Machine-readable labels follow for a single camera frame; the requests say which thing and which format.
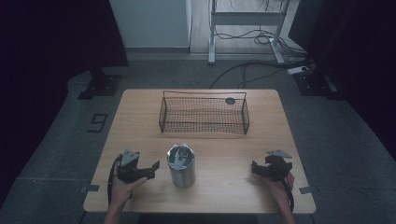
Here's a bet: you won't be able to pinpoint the wire mesh basket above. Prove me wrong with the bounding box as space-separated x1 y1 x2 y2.
158 90 251 136

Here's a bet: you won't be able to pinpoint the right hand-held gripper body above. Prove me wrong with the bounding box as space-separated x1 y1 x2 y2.
263 149 294 182

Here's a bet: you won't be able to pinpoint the person's left hand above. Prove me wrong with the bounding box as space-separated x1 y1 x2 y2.
108 174 149 213

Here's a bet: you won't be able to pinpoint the black stand base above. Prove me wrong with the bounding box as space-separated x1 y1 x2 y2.
77 66 123 101
293 66 345 101

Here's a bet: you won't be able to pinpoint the white cabinet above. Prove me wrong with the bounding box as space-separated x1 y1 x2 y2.
108 0 192 49

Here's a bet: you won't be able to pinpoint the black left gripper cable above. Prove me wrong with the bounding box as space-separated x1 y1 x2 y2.
106 154 123 207

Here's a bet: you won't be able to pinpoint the long black floor cable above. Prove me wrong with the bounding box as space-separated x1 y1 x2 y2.
209 59 314 90

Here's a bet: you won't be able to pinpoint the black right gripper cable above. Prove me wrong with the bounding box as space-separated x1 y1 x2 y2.
273 166 295 214

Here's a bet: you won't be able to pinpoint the person's right hand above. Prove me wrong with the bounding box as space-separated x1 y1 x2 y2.
263 172 295 207

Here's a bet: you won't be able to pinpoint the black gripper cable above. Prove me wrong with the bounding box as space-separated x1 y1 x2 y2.
273 166 295 214
106 154 123 207

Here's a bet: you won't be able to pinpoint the tangled floor cables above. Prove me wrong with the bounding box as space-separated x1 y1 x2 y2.
214 25 310 58

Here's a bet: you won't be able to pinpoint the dark curtain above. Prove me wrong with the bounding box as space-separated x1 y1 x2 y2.
0 0 130 200
288 0 396 153

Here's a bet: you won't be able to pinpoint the white power strip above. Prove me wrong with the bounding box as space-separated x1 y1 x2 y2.
287 65 310 76

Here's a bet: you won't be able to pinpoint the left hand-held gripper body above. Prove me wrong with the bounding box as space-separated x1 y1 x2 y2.
116 148 149 185

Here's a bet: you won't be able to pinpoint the silver metal can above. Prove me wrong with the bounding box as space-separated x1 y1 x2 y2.
166 143 197 189

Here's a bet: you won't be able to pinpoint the white desk frame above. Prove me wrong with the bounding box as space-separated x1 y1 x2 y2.
207 0 295 65

